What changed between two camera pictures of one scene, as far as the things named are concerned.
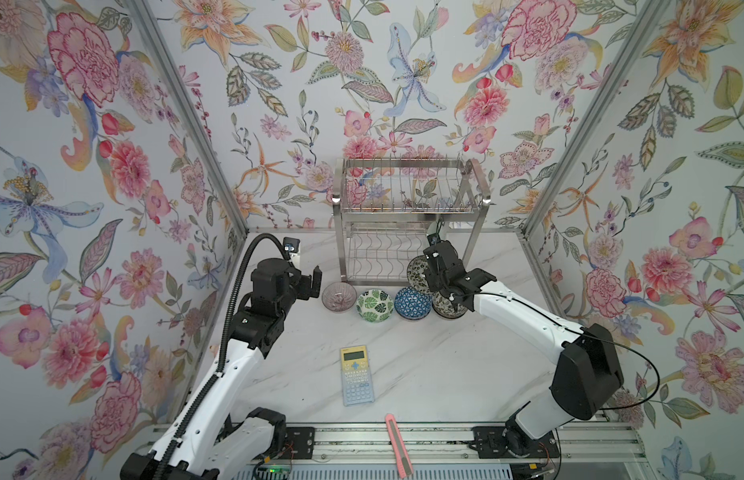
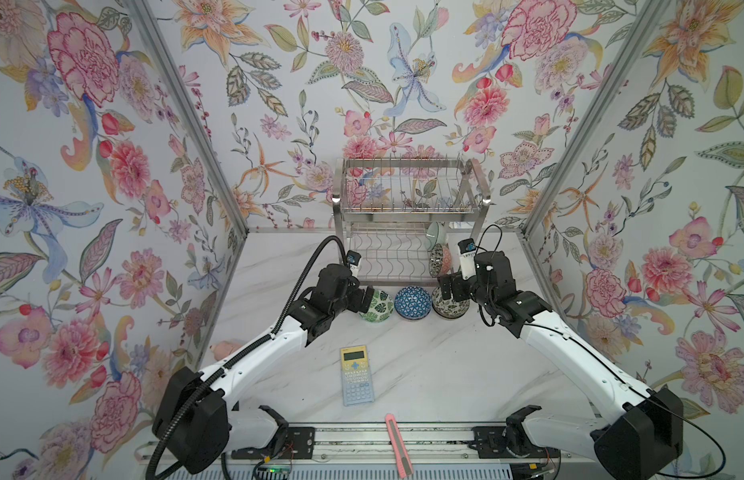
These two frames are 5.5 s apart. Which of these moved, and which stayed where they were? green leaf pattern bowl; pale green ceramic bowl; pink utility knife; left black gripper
Moved: left black gripper
Stayed: pale green ceramic bowl; pink utility knife; green leaf pattern bowl
